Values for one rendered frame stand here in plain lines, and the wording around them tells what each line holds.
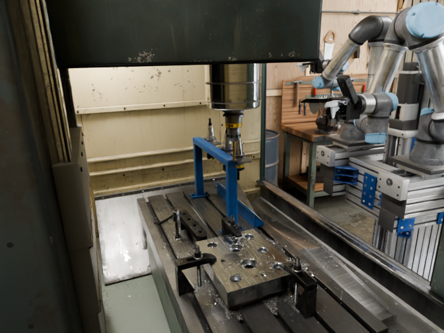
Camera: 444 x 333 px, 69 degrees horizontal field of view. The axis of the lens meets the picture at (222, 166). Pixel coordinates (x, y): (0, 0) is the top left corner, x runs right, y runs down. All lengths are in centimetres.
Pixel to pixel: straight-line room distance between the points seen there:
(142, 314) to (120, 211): 67
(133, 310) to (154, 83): 117
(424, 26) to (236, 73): 71
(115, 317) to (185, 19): 116
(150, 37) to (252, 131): 148
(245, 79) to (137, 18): 31
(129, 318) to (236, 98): 99
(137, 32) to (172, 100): 120
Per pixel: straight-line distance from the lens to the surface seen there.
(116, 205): 197
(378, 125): 136
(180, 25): 78
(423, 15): 135
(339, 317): 105
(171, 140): 197
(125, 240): 180
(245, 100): 89
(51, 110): 67
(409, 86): 180
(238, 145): 132
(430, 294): 141
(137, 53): 76
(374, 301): 146
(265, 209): 217
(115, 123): 191
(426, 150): 159
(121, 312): 152
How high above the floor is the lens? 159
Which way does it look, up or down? 18 degrees down
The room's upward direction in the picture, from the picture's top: 2 degrees counter-clockwise
